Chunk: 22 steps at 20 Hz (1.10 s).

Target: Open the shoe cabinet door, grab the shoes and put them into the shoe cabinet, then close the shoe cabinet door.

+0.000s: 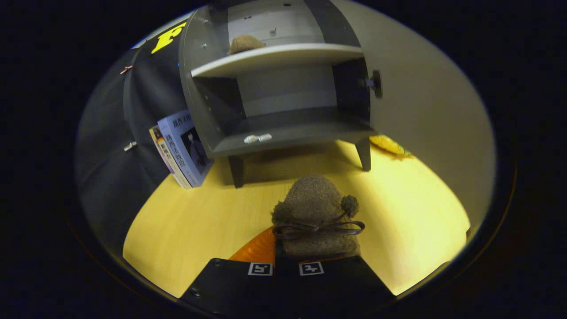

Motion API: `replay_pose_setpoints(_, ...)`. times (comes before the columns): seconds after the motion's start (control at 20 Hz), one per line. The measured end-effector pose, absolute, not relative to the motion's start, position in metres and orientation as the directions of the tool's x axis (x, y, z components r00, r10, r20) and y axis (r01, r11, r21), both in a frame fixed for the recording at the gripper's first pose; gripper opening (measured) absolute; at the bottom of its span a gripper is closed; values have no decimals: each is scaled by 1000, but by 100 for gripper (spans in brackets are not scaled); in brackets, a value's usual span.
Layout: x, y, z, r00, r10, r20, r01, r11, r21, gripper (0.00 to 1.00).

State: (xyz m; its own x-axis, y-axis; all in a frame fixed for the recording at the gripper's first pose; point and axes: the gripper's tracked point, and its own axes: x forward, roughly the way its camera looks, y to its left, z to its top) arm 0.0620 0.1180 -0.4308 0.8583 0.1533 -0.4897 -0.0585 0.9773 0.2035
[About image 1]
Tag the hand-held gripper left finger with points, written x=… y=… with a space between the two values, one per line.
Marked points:
x=234 y=283

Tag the beige shoe cabinet door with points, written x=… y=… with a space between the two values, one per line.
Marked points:
x=421 y=110

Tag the brown felt shoe with bow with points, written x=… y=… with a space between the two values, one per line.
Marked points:
x=314 y=199

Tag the blue cover book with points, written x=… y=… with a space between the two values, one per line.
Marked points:
x=181 y=146

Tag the silver clip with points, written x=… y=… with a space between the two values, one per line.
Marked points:
x=130 y=146

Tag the copper clip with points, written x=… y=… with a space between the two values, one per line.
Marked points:
x=126 y=69

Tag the small white plastic piece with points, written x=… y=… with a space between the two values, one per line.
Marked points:
x=258 y=138

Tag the yellow plush toy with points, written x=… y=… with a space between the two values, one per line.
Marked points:
x=390 y=145

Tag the black door hinge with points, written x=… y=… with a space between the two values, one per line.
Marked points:
x=376 y=84

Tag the black backdrop cloth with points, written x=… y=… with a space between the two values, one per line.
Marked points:
x=106 y=177

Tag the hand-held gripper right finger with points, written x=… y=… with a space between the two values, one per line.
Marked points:
x=332 y=283

